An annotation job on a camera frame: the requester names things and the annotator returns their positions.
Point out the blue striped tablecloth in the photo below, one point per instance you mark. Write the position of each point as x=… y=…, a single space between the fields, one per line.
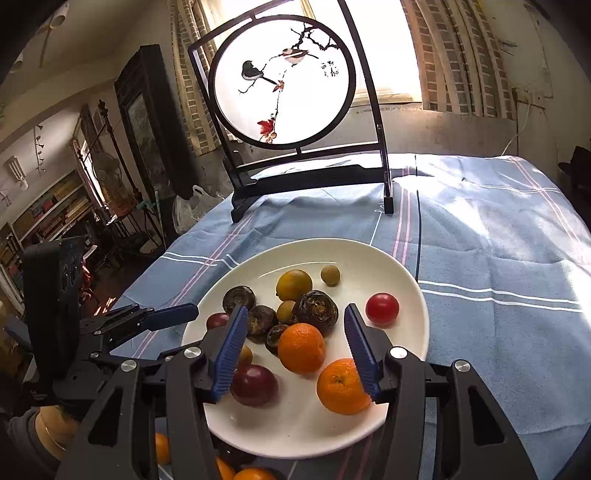
x=485 y=277

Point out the large yellow-green fruit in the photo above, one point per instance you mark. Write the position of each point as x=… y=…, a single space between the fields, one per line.
x=294 y=285

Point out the orange mandarin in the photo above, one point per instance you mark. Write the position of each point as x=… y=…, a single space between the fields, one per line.
x=161 y=447
x=301 y=340
x=341 y=386
x=254 y=475
x=225 y=470

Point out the window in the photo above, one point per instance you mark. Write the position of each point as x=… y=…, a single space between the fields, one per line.
x=383 y=46

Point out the small yellow-green fruit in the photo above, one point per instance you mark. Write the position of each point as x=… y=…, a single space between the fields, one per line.
x=330 y=274
x=244 y=356
x=286 y=311

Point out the bird painting table screen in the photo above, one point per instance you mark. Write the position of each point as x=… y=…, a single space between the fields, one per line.
x=304 y=177

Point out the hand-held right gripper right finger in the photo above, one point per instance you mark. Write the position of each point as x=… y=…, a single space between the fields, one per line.
x=362 y=350

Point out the dark framed painting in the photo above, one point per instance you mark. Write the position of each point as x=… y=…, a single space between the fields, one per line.
x=152 y=120

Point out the checked curtain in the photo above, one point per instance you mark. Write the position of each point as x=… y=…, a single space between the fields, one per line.
x=189 y=92
x=461 y=60

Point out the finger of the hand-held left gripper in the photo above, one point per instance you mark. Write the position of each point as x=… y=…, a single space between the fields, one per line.
x=152 y=357
x=171 y=314

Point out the black hat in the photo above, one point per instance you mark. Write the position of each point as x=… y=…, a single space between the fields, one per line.
x=577 y=166

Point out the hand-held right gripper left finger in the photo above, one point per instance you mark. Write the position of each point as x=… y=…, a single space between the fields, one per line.
x=228 y=350

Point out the large dark brown water chestnut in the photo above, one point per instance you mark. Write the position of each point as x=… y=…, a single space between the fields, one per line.
x=315 y=307

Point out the black coat stand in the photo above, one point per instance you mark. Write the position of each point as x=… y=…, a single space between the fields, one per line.
x=111 y=152

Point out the standing fan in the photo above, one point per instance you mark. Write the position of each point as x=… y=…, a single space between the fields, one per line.
x=107 y=170

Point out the white round plate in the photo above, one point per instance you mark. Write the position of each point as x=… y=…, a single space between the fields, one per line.
x=295 y=424

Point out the white plastic bag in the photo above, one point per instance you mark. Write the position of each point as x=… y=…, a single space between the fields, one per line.
x=194 y=207

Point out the red tomato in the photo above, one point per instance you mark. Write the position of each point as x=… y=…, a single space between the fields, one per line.
x=382 y=308

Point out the wooden bookshelf with books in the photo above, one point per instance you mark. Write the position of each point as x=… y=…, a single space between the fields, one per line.
x=46 y=212

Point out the wall power socket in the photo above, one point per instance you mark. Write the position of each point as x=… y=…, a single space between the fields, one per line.
x=533 y=95

